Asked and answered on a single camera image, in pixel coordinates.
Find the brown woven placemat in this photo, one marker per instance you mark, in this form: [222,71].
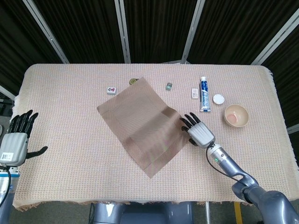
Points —
[140,123]

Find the round white lid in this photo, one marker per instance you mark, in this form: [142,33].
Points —
[218,99]

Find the blue white toothpaste tube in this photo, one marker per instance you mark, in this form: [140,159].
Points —
[204,95]

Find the white aluminium partition post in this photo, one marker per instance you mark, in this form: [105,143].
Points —
[46,32]
[123,32]
[293,129]
[7,92]
[275,39]
[192,32]

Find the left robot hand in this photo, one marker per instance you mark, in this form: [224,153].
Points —
[14,147]

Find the pink woven tablecloth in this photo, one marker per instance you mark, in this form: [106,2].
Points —
[58,105]

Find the beige bowl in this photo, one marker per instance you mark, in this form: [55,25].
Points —
[236,116]

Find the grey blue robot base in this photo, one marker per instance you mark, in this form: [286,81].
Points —
[140,214]

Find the olive correction tape dispenser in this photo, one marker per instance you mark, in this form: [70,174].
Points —
[133,81]

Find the black equipment case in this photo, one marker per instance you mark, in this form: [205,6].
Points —
[5,107]

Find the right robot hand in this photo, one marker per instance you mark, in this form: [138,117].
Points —
[201,135]

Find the small white eraser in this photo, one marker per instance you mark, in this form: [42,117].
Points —
[194,93]

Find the white mahjong tile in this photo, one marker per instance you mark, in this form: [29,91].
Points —
[112,90]

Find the white table leg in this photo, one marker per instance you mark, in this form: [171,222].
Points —
[207,213]

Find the small green eraser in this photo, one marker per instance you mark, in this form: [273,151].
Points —
[168,86]

